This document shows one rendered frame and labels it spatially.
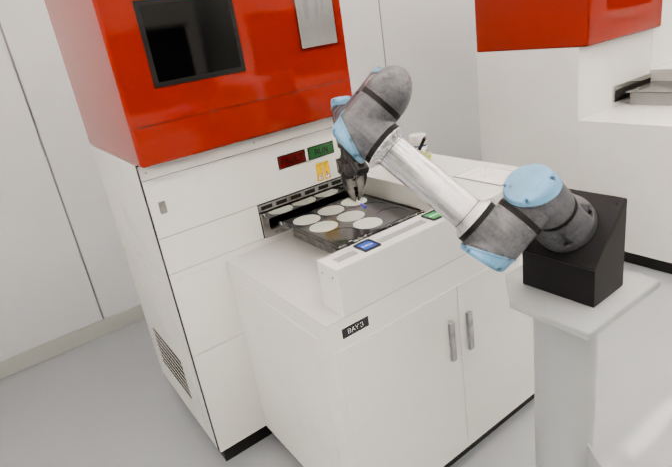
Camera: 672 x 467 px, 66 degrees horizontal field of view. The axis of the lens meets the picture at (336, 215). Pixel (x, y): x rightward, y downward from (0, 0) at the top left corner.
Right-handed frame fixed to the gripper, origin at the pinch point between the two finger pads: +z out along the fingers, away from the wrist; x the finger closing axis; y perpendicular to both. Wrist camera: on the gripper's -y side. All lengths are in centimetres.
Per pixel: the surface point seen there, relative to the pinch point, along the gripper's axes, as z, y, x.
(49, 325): 76, 134, 147
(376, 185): 1.8, 13.6, -13.1
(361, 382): 35, -50, 23
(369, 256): -0.1, -46.8, 14.9
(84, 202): 14, 145, 111
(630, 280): 14, -74, -45
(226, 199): -8.0, 9.7, 43.7
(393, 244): -0.3, -44.3, 6.7
